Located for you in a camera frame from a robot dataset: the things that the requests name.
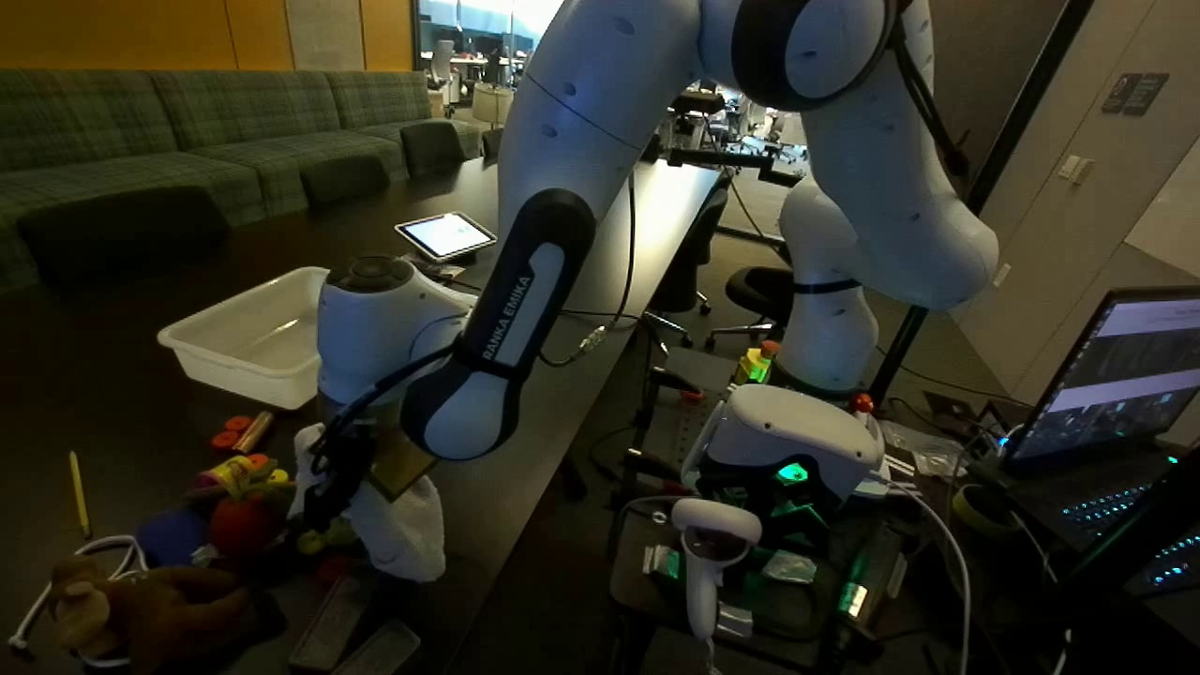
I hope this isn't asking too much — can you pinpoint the clear plastic bin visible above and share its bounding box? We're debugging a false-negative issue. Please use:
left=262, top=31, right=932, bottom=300
left=156, top=265, right=326, bottom=407

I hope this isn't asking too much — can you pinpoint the dark rectangular block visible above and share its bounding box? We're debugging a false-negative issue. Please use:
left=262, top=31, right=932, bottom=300
left=287, top=575, right=375, bottom=671

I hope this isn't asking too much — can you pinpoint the yellow pencil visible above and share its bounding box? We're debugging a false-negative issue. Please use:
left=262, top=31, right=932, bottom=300
left=67, top=449, right=92, bottom=539

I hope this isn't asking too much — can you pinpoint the dark office chair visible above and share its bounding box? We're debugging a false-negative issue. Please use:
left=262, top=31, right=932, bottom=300
left=706, top=265, right=792, bottom=349

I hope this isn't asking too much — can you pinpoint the green plaid sofa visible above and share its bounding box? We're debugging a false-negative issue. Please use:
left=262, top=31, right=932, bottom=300
left=0, top=67, right=435, bottom=292

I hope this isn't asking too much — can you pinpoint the open laptop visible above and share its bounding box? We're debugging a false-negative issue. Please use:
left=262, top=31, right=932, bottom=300
left=977, top=285, right=1200, bottom=599

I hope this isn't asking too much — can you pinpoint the orange red plush toy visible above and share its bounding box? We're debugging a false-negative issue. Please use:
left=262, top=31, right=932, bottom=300
left=205, top=500, right=287, bottom=564

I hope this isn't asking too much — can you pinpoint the tablet with lit screen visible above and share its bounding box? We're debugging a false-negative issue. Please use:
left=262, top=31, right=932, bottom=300
left=395, top=211, right=495, bottom=264

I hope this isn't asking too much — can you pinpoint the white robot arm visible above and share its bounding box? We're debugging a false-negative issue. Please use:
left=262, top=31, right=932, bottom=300
left=299, top=0, right=996, bottom=517

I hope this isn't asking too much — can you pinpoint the orange yellow toy cylinder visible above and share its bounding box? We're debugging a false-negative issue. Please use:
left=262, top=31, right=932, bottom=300
left=209, top=411, right=274, bottom=455

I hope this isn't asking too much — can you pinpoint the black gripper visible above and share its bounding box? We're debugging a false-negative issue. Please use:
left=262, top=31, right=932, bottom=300
left=296, top=421, right=377, bottom=525

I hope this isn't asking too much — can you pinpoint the blue toy piece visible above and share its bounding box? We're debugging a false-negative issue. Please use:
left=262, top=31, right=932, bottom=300
left=134, top=506, right=214, bottom=567

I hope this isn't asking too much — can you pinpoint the white terry cloth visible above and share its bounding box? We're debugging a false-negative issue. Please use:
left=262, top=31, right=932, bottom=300
left=287, top=434, right=447, bottom=584

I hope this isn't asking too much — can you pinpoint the white VR controller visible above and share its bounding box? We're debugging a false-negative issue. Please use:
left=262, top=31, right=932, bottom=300
left=672, top=500, right=762, bottom=640

